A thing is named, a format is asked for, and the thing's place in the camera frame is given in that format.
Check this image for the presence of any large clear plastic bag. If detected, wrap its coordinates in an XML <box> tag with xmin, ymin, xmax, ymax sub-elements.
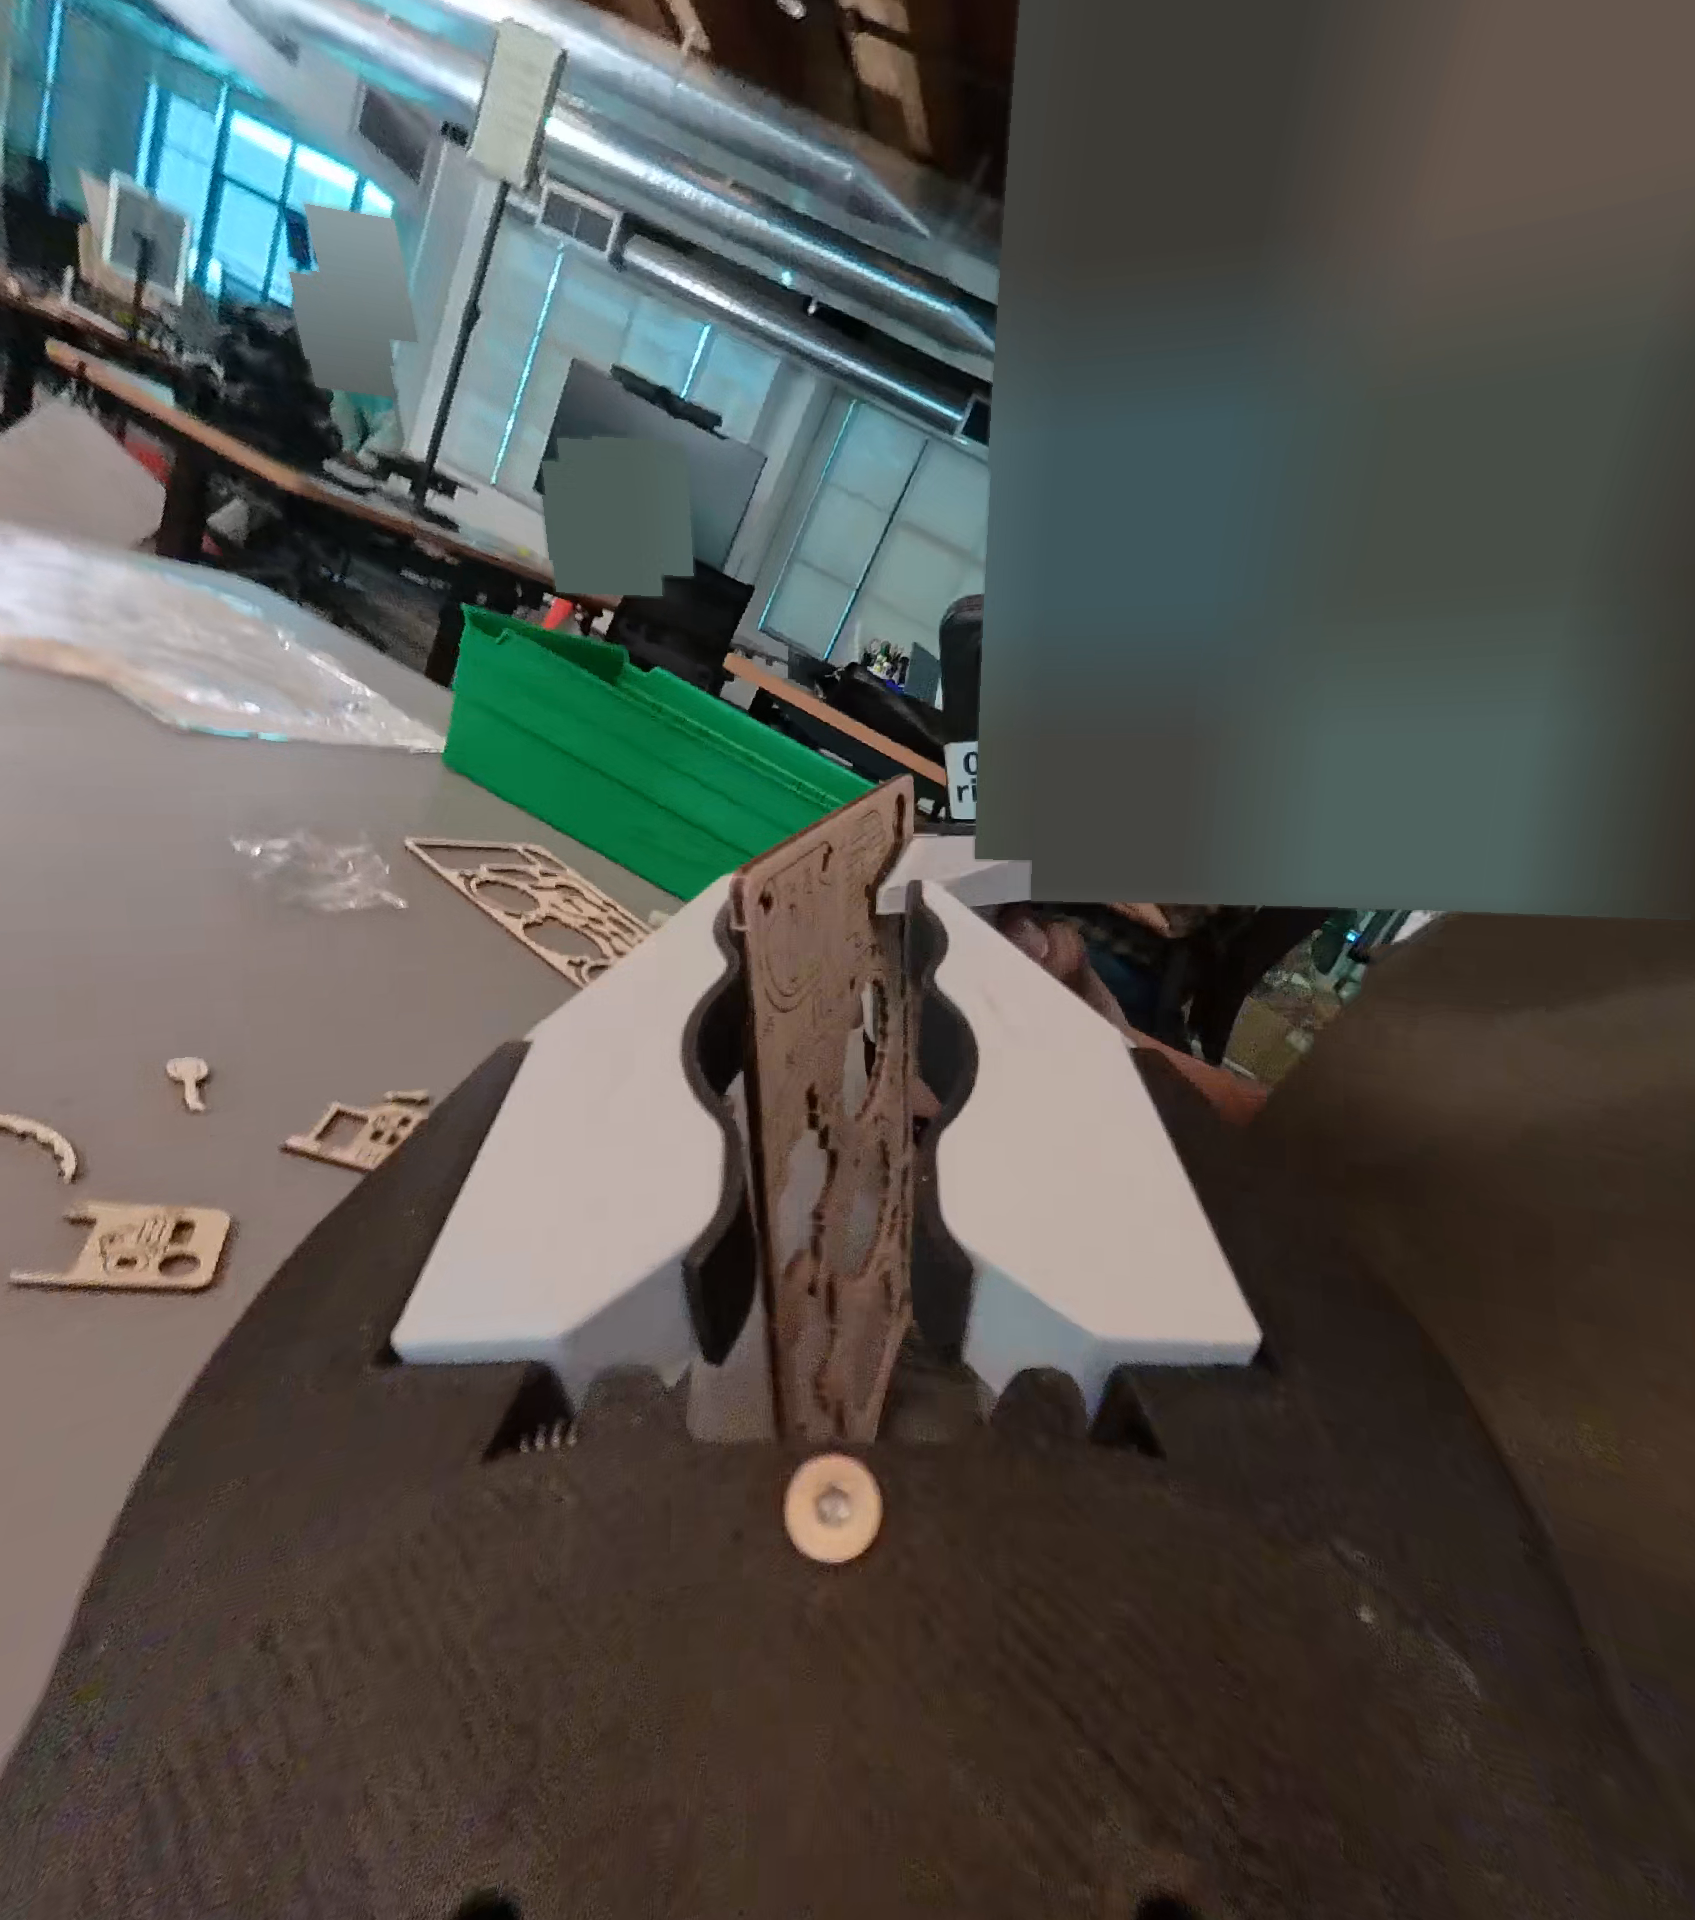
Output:
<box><xmin>0</xmin><ymin>403</ymin><xmax>446</xmax><ymax>752</ymax></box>

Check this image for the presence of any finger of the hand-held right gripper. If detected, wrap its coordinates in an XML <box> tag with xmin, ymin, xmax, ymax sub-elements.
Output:
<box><xmin>920</xmin><ymin>834</ymin><xmax>1036</xmax><ymax>909</ymax></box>

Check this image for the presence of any green plastic bin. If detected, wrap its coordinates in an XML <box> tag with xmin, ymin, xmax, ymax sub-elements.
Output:
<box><xmin>442</xmin><ymin>603</ymin><xmax>883</xmax><ymax>906</ymax></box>

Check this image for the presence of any wooden puzzle sheet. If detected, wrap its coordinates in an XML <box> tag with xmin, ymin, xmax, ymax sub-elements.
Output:
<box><xmin>726</xmin><ymin>776</ymin><xmax>924</xmax><ymax>1446</ymax></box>

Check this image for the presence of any person's brown shirt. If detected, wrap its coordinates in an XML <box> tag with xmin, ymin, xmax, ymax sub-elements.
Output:
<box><xmin>1258</xmin><ymin>913</ymin><xmax>1695</xmax><ymax>1920</ymax></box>

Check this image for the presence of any grid-slotted wooden piece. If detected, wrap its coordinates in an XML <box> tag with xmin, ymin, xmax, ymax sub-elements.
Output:
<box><xmin>279</xmin><ymin>1088</ymin><xmax>436</xmax><ymax>1177</ymax></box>

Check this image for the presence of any wooden sheet with gear hole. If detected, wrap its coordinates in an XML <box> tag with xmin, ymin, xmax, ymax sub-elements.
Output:
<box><xmin>405</xmin><ymin>834</ymin><xmax>655</xmax><ymax>992</ymax></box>

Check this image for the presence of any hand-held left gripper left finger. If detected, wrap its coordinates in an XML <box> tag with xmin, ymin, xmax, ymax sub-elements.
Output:
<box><xmin>389</xmin><ymin>878</ymin><xmax>762</xmax><ymax>1374</ymax></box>

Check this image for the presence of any grey desk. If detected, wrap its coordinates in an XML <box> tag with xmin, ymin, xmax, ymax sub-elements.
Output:
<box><xmin>0</xmin><ymin>592</ymin><xmax>735</xmax><ymax>1893</ymax></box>

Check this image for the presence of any person's right forearm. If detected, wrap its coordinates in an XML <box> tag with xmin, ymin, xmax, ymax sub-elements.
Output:
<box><xmin>1124</xmin><ymin>1025</ymin><xmax>1274</xmax><ymax>1124</ymax></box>

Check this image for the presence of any black pole sign stand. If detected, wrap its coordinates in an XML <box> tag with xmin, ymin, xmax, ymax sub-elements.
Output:
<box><xmin>414</xmin><ymin>19</ymin><xmax>568</xmax><ymax>507</ymax></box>

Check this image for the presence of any notched square wooden piece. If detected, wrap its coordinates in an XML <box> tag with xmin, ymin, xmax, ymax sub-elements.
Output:
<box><xmin>12</xmin><ymin>1199</ymin><xmax>235</xmax><ymax>1296</ymax></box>

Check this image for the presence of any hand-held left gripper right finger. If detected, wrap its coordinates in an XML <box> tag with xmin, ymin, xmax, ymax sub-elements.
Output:
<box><xmin>909</xmin><ymin>883</ymin><xmax>1267</xmax><ymax>1392</ymax></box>

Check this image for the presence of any silver ventilation duct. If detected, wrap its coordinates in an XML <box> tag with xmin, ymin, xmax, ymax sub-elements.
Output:
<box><xmin>156</xmin><ymin>0</ymin><xmax>1006</xmax><ymax>353</ymax></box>

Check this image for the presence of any dark monitor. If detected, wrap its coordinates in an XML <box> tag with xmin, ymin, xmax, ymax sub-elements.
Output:
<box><xmin>542</xmin><ymin>360</ymin><xmax>770</xmax><ymax>579</ymax></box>

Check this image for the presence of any small clear plastic bag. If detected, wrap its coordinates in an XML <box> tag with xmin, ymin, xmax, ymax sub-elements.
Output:
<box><xmin>228</xmin><ymin>831</ymin><xmax>409</xmax><ymax>916</ymax></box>

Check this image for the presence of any person's right hand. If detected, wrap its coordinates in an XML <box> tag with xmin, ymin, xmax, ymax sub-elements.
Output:
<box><xmin>999</xmin><ymin>909</ymin><xmax>1142</xmax><ymax>1046</ymax></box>

